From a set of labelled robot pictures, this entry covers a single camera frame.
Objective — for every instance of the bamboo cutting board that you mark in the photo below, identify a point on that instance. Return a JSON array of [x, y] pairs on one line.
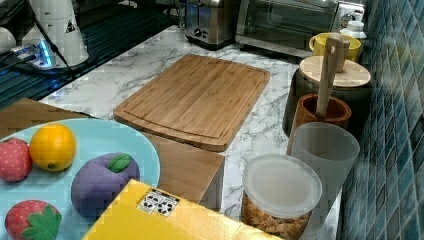
[[198, 100]]

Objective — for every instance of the toy orange fruit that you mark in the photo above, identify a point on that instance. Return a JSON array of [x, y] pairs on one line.
[[53, 147]]

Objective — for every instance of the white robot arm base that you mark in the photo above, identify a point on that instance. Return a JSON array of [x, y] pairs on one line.
[[55, 41]]

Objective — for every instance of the yellow ceramic mug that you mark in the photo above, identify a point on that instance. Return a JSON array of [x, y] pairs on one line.
[[317, 46]]

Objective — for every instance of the purple plush plum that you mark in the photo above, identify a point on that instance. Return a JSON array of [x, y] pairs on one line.
[[100, 180]]

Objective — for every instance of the red plush strawberry lower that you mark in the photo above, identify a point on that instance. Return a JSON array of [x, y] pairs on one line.
[[33, 220]]

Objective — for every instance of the light blue plate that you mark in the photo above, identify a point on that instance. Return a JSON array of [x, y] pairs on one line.
[[94, 138]]

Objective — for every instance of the red plush strawberry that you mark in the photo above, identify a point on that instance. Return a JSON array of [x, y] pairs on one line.
[[15, 160], [33, 220]]

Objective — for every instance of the white plastic bottle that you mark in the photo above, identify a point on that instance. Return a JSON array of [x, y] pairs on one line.
[[354, 29]]

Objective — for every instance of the wooden spatula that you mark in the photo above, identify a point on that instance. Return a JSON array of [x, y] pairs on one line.
[[333, 53]]

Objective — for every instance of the white rounded object at edge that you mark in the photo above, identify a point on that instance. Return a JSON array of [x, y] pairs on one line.
[[7, 40]]

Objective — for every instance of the stainless steel toaster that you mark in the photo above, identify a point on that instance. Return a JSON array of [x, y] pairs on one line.
[[211, 23]]

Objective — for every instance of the silver toaster oven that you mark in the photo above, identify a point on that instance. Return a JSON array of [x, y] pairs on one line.
[[286, 26]]

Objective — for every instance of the yellow cardboard box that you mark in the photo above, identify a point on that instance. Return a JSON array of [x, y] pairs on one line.
[[141, 212]]

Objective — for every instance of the wooden utensil holder cup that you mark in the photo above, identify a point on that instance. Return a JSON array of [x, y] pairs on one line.
[[338, 113]]

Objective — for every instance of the clear cereal jar with lid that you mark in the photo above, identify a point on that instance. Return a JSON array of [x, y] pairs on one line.
[[279, 195]]

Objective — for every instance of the frosted plastic cup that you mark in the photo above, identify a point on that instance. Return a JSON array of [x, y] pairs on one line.
[[330, 151]]

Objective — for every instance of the red plush strawberry upper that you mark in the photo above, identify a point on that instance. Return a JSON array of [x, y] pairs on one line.
[[15, 160]]

